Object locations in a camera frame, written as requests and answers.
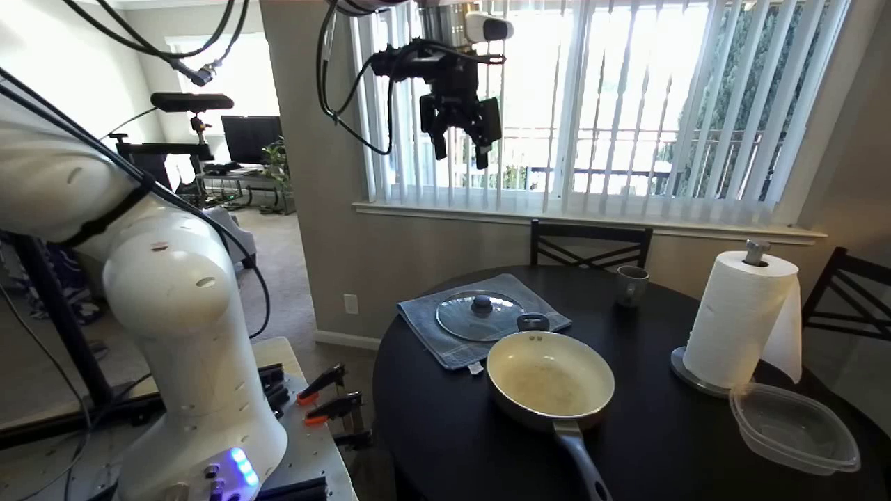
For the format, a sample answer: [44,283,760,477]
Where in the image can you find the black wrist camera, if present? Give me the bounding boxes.
[368,35,512,80]

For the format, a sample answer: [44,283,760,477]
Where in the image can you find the black tripod stand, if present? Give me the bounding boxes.
[0,232,120,439]

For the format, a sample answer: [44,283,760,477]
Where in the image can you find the black computer monitor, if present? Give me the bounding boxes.
[219,113,285,166]

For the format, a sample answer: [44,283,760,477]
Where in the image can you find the black orange spring clamp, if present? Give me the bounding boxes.
[303,388,366,432]
[295,361,350,403]

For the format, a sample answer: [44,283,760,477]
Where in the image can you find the black battery holder block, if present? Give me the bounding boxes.
[256,361,293,418]

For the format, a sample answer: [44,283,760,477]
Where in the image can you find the dark grey mug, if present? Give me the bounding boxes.
[616,264,651,312]

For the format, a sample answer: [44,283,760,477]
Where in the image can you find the white vertical window blinds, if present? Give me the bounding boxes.
[350,0,858,232]

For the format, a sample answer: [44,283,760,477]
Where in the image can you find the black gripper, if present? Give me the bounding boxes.
[420,63,503,172]

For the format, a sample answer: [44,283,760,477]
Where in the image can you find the cream frying pan black handle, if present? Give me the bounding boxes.
[482,312,619,501]

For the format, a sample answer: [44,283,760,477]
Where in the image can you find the white paper towel roll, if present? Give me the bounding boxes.
[683,248,807,393]

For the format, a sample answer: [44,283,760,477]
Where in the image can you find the round glass pot lid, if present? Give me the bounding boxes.
[432,293,528,344]

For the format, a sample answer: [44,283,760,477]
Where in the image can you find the white robot base platform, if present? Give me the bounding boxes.
[0,333,361,501]

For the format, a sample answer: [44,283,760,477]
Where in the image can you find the black metal dining chair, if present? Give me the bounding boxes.
[800,244,891,342]
[528,221,654,272]

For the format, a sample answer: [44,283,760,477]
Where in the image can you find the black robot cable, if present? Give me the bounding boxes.
[313,0,396,159]

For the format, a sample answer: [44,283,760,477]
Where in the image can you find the blue grey folded towel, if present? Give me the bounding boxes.
[396,271,574,375]

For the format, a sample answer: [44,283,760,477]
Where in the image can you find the green house plant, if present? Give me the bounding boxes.
[256,136,297,216]

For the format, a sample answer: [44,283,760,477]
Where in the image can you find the black overhead cables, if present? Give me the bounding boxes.
[62,0,253,91]

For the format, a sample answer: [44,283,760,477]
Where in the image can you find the clear plastic food container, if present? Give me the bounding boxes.
[726,381,863,479]

